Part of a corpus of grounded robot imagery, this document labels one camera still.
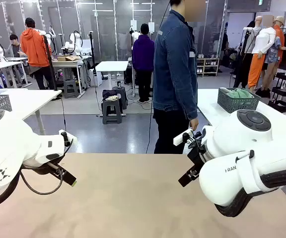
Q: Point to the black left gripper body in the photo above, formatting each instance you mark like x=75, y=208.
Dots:
x=40, y=170

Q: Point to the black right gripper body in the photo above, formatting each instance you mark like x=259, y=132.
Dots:
x=197, y=156

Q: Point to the pale grey towel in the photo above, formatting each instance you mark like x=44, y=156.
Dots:
x=224, y=89

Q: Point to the green towel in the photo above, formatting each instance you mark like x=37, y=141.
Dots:
x=239, y=93

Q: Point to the person right forearm denim sleeve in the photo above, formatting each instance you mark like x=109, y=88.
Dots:
x=190, y=104

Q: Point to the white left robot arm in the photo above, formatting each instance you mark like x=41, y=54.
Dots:
x=9, y=143

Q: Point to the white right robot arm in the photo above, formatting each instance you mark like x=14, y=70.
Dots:
x=244, y=138

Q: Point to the person right hand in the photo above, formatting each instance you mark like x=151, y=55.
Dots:
x=194, y=124

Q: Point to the person in denim jacket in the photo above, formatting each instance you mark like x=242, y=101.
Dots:
x=172, y=74

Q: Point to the grey plastic stool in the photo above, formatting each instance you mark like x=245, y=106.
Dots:
x=113, y=104
x=71, y=83

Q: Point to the wooden shoe shelf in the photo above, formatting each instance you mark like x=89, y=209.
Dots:
x=208, y=65

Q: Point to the dark and beige clothes heap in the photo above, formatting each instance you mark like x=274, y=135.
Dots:
x=109, y=95

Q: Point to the dark grey stool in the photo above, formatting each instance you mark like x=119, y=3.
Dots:
x=123, y=96

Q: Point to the white cabinet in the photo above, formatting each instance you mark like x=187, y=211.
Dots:
x=97, y=78

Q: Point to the black luggage bags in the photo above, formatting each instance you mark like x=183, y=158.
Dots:
x=232, y=58

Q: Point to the dark tumbler cup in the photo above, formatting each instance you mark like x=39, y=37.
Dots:
x=119, y=84

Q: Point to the black utility cart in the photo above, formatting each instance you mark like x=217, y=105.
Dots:
x=282, y=90

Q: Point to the black tripod pole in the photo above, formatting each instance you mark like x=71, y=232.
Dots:
x=50, y=63

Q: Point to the white lab desk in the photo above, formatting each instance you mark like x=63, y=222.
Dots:
x=68, y=64

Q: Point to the cardboard box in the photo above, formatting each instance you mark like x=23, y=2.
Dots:
x=67, y=58

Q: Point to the person in purple hoodie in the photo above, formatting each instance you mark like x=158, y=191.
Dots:
x=143, y=52

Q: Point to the white standing desk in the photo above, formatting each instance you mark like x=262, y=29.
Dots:
x=113, y=66

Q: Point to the person in grey hoodie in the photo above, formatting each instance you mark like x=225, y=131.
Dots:
x=15, y=50

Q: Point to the person in orange hoodie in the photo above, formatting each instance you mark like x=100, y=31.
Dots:
x=33, y=47

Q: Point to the black stand pole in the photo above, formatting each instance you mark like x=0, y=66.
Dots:
x=92, y=53

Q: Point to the mannequin in white top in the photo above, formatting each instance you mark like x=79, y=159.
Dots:
x=264, y=39

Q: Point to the white panel on pole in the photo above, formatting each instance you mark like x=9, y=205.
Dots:
x=133, y=25
x=151, y=27

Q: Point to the mannequin in grey vest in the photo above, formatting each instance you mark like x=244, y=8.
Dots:
x=258, y=21

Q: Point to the mannequin in orange shirt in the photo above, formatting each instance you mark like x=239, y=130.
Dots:
x=279, y=32

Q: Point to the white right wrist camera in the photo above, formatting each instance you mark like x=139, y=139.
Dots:
x=180, y=138

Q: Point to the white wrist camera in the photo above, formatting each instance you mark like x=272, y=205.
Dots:
x=72, y=140
x=180, y=138

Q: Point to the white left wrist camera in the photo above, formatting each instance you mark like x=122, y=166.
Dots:
x=72, y=140

